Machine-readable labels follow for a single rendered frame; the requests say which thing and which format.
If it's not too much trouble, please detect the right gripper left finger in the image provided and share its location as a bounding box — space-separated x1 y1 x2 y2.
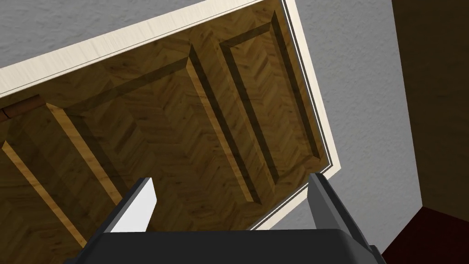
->
103 177 158 233

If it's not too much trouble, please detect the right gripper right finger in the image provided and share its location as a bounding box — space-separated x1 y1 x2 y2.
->
307 173 371 252

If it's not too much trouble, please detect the brown wooden panelled door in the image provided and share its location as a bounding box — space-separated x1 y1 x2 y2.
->
0 0 328 264

